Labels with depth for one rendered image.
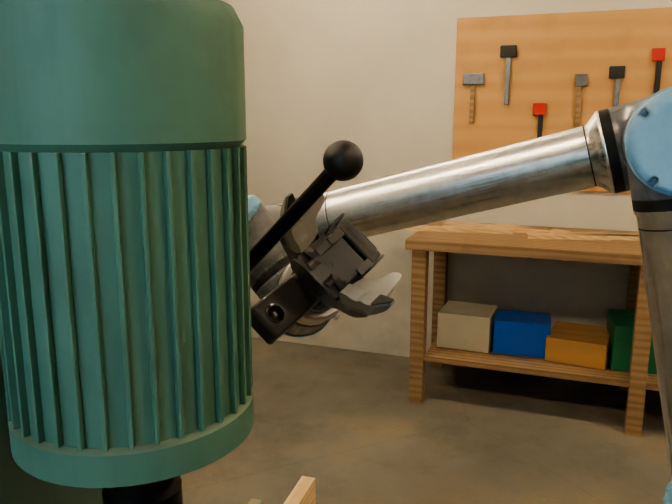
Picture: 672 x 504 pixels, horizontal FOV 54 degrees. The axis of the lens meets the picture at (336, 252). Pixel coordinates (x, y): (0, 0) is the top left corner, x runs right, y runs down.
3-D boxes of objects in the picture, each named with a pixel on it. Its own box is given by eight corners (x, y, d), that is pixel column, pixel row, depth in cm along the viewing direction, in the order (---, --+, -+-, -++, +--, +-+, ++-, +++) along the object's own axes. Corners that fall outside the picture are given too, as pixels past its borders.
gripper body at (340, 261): (342, 208, 76) (323, 239, 87) (288, 255, 73) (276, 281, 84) (388, 256, 75) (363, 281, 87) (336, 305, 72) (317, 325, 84)
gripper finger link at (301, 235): (304, 158, 70) (326, 217, 77) (263, 191, 68) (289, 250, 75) (323, 168, 68) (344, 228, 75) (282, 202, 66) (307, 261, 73)
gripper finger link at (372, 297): (422, 270, 67) (367, 252, 75) (383, 308, 65) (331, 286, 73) (433, 292, 69) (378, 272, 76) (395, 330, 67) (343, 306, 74)
